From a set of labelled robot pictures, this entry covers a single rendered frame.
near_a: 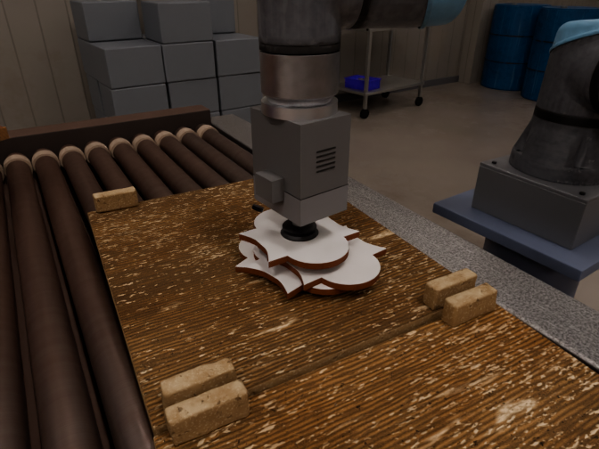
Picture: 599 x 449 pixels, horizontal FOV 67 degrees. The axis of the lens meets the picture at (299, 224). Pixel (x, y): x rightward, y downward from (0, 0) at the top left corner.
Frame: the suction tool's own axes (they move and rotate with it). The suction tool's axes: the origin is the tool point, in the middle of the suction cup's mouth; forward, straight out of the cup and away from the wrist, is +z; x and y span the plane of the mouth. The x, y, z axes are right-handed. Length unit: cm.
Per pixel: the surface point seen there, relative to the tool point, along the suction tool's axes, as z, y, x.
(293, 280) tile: 1.4, 4.0, -3.9
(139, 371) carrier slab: 3.1, 4.6, -21.0
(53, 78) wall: 41, -363, 44
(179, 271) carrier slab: 3.1, -7.3, -11.8
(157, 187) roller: 4.7, -35.3, -3.1
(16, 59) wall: 25, -364, 24
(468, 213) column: 9.8, -2.5, 39.3
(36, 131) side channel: 2, -72, -14
